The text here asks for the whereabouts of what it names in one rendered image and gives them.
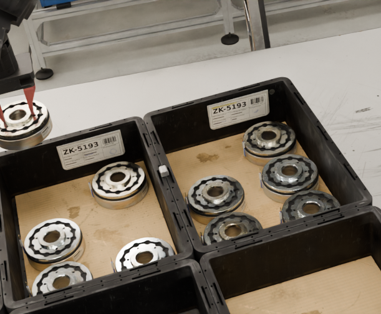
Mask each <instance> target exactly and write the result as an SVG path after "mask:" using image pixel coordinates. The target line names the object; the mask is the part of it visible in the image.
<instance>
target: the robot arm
mask: <svg viewBox="0 0 381 314"><path fill-rule="evenodd" d="M36 4H37V0H0V95H2V94H5V93H9V92H13V91H16V90H20V89H23V91H24V94H25V97H26V100H27V104H28V106H29V109H30V112H31V114H32V115H33V114H34V110H33V104H32V103H33V99H34V94H35V90H36V85H35V80H34V77H35V75H34V70H33V66H32V58H31V55H30V53H29V52H25V53H22V54H17V55H14V52H13V49H12V46H11V43H10V41H9V38H8V35H7V34H8V33H9V31H10V29H11V24H12V25H15V26H17V27H19V26H20V24H21V22H22V20H23V19H26V20H28V18H29V16H30V15H31V13H32V11H33V10H34V8H35V6H36ZM0 119H1V120H2V122H5V121H4V114H3V112H2V108H1V105H0Z"/></svg>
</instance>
